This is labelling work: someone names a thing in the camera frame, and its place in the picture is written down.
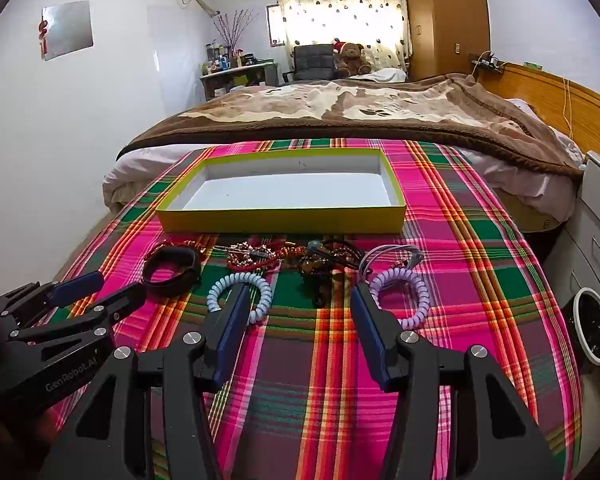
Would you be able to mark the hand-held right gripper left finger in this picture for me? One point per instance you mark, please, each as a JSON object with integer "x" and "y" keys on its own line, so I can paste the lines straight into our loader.
{"x": 230, "y": 330}

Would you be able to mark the brown patterned blanket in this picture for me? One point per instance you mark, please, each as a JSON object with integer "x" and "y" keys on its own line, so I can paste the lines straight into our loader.
{"x": 330, "y": 110}

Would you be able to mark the red hanging ornament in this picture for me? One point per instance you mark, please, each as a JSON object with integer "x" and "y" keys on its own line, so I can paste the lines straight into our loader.
{"x": 43, "y": 40}

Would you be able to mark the vase of dry branches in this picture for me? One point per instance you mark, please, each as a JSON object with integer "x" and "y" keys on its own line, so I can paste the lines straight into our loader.
{"x": 232, "y": 30}

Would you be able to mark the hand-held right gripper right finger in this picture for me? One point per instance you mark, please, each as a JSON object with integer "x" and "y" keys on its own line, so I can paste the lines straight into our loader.
{"x": 367, "y": 327}

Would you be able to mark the silver wall poster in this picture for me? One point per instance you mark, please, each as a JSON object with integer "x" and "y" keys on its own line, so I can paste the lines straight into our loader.
{"x": 67, "y": 30}

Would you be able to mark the white pillow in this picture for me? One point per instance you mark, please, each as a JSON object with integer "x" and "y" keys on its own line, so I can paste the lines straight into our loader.
{"x": 387, "y": 75}

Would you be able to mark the cluttered desk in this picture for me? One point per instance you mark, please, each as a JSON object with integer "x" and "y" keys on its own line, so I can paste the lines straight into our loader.
{"x": 230, "y": 80}

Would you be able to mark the dark grey armchair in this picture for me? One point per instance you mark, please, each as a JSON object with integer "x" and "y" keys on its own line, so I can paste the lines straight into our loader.
{"x": 310, "y": 62}

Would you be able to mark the plaid blanket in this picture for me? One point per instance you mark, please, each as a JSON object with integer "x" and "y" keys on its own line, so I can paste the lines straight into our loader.
{"x": 305, "y": 360}

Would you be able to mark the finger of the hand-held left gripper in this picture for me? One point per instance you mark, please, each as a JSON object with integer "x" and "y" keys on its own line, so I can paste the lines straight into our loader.
{"x": 77, "y": 285}
{"x": 115, "y": 302}

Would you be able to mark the black wristband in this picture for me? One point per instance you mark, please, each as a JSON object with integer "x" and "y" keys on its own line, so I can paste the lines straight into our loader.
{"x": 172, "y": 256}

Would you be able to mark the wooden headboard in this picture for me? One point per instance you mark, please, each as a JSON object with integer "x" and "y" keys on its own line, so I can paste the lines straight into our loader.
{"x": 545, "y": 95}

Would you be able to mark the power strip with chargers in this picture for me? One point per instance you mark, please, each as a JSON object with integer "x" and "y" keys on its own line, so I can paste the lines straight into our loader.
{"x": 487, "y": 62}

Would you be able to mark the brown teddy bear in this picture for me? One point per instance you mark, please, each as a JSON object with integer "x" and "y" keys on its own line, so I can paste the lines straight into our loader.
{"x": 352, "y": 57}

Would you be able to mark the spotted curtain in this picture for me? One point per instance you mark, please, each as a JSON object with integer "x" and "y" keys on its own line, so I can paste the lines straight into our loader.
{"x": 330, "y": 5}

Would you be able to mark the yellow cardboard box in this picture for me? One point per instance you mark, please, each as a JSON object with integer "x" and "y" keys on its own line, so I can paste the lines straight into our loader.
{"x": 280, "y": 187}

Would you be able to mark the white trash bin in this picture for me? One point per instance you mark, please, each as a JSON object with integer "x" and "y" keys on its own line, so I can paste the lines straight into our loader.
{"x": 592, "y": 327}

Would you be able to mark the wooden wardrobe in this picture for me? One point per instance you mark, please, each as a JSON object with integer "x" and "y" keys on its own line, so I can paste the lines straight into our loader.
{"x": 445, "y": 10}

